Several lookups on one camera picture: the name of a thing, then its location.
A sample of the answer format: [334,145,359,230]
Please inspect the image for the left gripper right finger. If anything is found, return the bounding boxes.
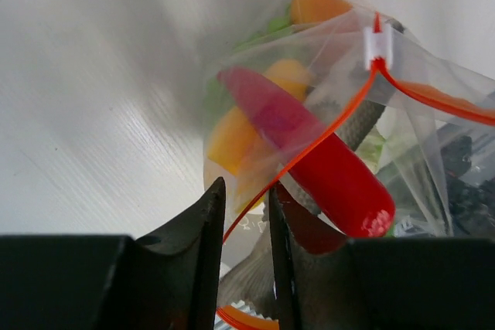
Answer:
[268,185,494,329]

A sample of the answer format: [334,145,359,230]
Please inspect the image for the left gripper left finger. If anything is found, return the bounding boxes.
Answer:
[1,179,226,329]

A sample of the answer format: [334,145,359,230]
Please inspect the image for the red toy chili pepper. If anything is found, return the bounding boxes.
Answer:
[217,67,396,238]

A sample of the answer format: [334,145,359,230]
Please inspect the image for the white green toy cabbage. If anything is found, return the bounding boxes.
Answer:
[356,107,399,174]

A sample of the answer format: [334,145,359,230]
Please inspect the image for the yellow toy mango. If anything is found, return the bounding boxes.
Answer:
[203,59,312,214]

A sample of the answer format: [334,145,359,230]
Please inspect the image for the clear zip top bag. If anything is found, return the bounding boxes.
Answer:
[207,0,494,329]

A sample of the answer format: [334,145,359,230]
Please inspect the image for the grey toy fish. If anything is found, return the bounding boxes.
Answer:
[218,69,387,319]

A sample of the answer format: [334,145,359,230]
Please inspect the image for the green toy grapes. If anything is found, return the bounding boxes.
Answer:
[203,6,293,123]

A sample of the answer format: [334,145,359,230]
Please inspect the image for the red orange toy mango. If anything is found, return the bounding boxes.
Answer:
[289,0,353,26]

